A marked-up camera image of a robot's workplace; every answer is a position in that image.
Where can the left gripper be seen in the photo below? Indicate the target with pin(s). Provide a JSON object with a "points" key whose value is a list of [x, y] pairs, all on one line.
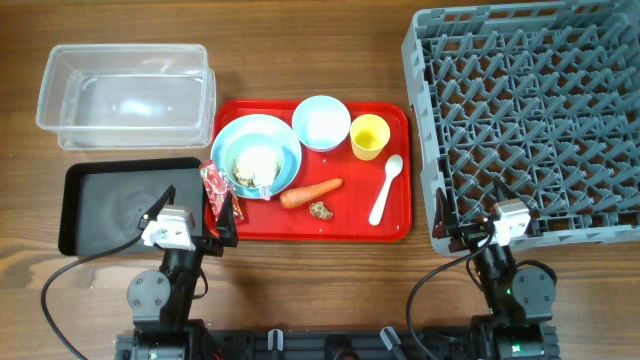
{"points": [[213, 246]]}

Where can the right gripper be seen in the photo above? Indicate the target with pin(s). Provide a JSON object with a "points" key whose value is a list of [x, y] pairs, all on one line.
{"points": [[473, 231]]}

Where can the red snack wrapper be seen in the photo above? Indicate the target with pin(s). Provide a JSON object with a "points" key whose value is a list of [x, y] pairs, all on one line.
{"points": [[217, 185]]}

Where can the rice with peanut shells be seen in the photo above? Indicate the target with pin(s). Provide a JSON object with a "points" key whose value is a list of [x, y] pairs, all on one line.
{"points": [[256, 165]]}

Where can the white plastic spoon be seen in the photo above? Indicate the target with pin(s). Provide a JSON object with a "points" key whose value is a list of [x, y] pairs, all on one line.
{"points": [[393, 168]]}

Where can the yellow plastic cup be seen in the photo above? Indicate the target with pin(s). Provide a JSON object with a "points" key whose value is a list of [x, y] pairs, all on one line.
{"points": [[369, 134]]}

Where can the light blue bowl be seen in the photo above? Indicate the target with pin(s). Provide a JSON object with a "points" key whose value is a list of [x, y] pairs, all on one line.
{"points": [[321, 123]]}

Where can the white tissue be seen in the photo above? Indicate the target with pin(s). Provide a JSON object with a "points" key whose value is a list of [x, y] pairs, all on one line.
{"points": [[265, 192]]}

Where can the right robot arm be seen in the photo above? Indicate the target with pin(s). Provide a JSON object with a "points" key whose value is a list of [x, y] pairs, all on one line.
{"points": [[519, 295]]}

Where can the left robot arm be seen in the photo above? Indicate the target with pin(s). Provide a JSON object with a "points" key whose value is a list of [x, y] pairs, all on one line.
{"points": [[161, 299]]}

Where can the grey dishwasher rack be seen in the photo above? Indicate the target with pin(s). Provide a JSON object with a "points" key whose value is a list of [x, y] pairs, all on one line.
{"points": [[545, 97]]}

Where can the light blue plate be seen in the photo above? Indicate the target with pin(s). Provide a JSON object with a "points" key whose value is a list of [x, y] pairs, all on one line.
{"points": [[256, 150]]}

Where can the orange carrot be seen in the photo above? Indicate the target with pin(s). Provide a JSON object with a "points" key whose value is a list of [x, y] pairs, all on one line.
{"points": [[296, 197]]}

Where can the black plastic tray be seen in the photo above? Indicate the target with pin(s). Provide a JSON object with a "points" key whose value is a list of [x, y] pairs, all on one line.
{"points": [[104, 201]]}

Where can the red serving tray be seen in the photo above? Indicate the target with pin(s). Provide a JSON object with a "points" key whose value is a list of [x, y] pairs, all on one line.
{"points": [[352, 202]]}

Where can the brown food scrap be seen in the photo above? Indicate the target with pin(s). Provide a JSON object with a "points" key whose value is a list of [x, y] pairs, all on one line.
{"points": [[320, 211]]}

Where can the clear plastic bin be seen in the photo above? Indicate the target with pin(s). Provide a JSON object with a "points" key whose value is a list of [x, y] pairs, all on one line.
{"points": [[128, 96]]}

